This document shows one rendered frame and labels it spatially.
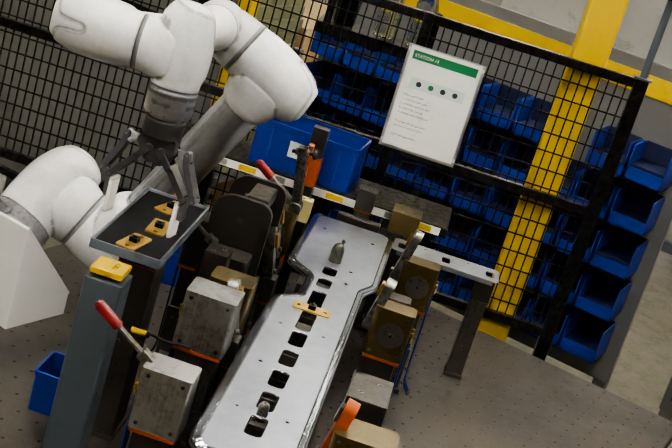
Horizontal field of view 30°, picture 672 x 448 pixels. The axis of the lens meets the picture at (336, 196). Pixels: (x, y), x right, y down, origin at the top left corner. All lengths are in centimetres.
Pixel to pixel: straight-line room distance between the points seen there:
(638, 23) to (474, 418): 620
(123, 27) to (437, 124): 156
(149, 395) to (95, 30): 64
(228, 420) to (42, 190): 102
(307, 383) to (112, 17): 77
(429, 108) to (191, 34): 150
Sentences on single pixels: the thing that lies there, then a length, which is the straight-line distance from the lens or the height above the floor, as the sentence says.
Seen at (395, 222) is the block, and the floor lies 103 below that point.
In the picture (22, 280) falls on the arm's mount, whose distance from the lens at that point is 295.
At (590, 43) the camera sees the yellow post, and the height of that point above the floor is 160.
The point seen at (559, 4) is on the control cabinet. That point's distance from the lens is 930.
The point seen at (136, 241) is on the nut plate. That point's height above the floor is 117.
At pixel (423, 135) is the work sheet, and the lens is 362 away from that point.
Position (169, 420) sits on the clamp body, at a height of 98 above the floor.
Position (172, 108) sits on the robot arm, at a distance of 225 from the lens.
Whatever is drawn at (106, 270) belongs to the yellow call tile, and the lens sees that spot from 223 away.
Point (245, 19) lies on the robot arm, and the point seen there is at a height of 153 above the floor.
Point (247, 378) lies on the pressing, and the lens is 235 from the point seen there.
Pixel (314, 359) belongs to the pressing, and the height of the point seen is 100.
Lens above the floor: 203
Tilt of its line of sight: 17 degrees down
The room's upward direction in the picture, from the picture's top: 17 degrees clockwise
